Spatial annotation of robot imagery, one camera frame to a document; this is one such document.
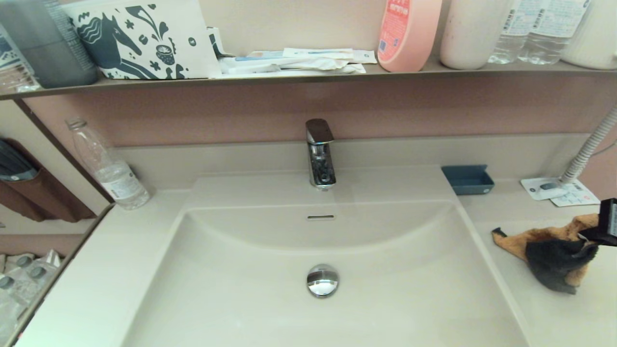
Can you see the grey cylindrical container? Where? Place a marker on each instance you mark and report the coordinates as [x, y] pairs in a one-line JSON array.
[[53, 48]]

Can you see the beige ceramic sink basin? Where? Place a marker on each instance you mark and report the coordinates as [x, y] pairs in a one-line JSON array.
[[241, 289]]

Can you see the chrome lever faucet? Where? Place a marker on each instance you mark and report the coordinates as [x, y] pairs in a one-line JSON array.
[[320, 159]]

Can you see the cream ceramic cup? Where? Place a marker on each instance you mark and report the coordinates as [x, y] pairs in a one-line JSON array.
[[475, 33]]

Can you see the white printed leaflet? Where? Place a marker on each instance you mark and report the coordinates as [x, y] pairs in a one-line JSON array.
[[573, 195]]

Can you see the white ribbed container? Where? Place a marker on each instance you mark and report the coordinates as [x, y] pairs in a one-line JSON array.
[[595, 33]]

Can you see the white packet blue stripe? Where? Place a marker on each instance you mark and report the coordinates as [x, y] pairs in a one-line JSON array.
[[318, 53]]

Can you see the chrome drain stopper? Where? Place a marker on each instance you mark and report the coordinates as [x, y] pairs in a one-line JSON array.
[[322, 280]]

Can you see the flat white packet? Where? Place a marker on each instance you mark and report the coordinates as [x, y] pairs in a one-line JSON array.
[[289, 73]]

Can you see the white horse print box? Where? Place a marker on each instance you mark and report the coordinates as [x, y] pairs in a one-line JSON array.
[[144, 43]]

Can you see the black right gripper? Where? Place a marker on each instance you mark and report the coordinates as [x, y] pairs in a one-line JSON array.
[[610, 219]]

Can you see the brown wall shelf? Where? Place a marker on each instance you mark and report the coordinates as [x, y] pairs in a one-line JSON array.
[[434, 72]]

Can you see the dark grey folded item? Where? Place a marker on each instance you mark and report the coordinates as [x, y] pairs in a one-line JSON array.
[[14, 164]]

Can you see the clear labelled water bottle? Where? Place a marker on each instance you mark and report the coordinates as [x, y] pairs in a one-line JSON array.
[[550, 38], [509, 44]]

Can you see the blue plastic soap dish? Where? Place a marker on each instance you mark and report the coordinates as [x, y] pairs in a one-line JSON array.
[[467, 180]]

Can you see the orange and grey cloth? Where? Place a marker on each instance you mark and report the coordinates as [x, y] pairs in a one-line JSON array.
[[554, 260]]

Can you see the small white sachet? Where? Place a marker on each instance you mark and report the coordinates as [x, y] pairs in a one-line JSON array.
[[364, 57]]

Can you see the long white toothbrush packet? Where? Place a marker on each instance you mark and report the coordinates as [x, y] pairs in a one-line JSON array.
[[260, 62]]

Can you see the clear plastic water bottle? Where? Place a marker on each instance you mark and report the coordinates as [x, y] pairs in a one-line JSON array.
[[113, 180]]

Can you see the pink lotion bottle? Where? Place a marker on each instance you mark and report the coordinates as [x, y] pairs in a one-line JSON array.
[[409, 33]]

